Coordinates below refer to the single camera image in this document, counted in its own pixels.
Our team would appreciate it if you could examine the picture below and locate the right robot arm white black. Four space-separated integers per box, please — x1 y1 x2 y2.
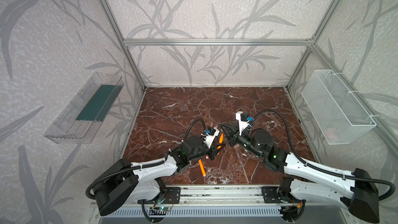
221 123 396 224

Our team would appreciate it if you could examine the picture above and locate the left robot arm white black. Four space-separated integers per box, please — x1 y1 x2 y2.
85 136 226 216

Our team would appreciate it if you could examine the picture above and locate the orange marker lower diagonal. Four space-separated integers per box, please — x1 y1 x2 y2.
198 159 206 177

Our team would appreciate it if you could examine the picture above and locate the green circuit board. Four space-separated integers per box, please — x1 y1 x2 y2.
151 206 172 214

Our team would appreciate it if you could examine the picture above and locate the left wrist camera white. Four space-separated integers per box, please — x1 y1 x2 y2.
204 127 220 148

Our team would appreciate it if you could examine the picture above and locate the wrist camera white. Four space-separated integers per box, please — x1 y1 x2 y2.
204 127 220 148
236 111 253 136

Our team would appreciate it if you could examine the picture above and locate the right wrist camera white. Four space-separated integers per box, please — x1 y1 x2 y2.
236 111 253 136

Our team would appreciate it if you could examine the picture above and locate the aluminium front rail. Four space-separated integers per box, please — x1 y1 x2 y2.
147 180 346 208

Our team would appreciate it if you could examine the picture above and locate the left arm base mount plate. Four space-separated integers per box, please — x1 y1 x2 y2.
152 187 181 204

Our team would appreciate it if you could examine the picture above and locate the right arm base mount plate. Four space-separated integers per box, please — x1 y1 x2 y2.
261 186 303 205

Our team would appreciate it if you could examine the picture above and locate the white wire mesh basket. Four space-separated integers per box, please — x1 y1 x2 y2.
302 69 377 145

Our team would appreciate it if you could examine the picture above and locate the clear plastic wall tray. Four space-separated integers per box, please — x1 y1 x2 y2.
44 72 124 144

